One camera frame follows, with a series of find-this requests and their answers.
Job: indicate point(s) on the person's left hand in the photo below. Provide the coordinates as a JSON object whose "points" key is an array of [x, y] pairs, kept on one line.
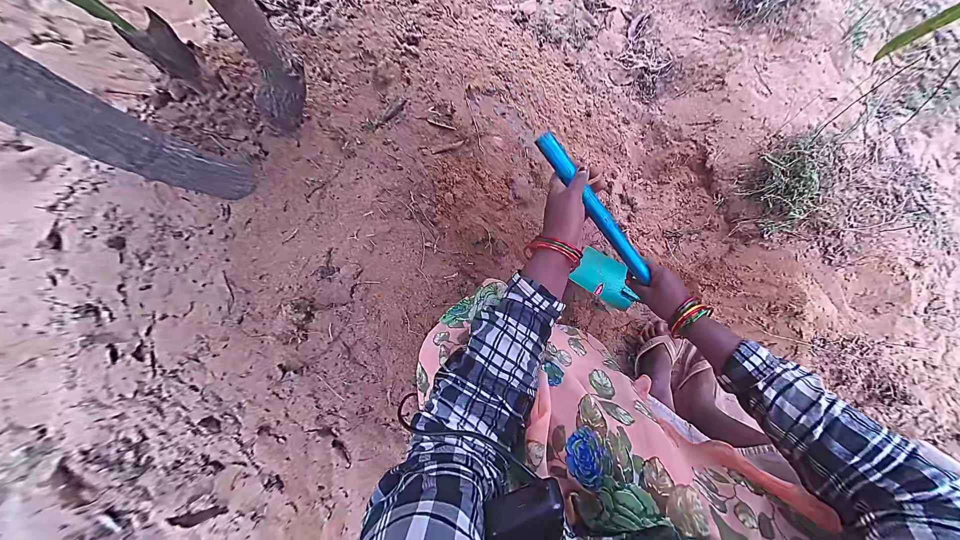
{"points": [[564, 211]]}

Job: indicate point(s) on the person's right hand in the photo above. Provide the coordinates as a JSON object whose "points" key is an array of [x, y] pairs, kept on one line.
{"points": [[666, 292]]}

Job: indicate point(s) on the person's left fingers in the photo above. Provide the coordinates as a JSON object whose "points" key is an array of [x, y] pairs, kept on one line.
{"points": [[595, 181]]}

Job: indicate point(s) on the person's left thumb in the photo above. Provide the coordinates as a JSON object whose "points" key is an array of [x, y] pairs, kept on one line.
{"points": [[577, 181]]}

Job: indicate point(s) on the person's right fingers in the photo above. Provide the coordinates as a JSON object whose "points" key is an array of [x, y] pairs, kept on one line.
{"points": [[638, 290]]}

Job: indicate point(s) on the person's right forearm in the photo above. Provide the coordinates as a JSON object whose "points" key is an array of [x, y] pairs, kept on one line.
{"points": [[817, 420]]}

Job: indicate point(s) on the person's left forearm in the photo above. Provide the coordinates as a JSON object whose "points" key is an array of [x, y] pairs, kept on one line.
{"points": [[484, 390]]}

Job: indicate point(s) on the person's legs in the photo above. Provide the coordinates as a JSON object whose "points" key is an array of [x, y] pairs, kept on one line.
{"points": [[697, 390]]}

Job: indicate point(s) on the dry grass tuft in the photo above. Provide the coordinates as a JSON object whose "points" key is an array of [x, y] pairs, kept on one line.
{"points": [[646, 56]]}

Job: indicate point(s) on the person's body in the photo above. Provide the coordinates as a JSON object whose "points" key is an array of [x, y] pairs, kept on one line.
{"points": [[630, 450]]}

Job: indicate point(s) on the green grass clump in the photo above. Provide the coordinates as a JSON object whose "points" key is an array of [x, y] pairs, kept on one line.
{"points": [[793, 180]]}

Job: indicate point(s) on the black box device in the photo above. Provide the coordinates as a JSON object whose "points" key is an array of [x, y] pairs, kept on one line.
{"points": [[525, 510]]}

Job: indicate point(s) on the brown tree trunk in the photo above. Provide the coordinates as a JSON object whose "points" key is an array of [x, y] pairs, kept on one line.
{"points": [[274, 67]]}

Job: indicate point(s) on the long green leaf blade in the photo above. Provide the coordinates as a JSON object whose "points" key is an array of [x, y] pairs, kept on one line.
{"points": [[915, 31]]}

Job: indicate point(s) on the thick grey tree trunk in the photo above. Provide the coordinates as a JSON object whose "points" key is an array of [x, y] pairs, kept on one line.
{"points": [[112, 131]]}

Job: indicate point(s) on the green leaf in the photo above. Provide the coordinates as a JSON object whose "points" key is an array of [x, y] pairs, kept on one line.
{"points": [[105, 13]]}

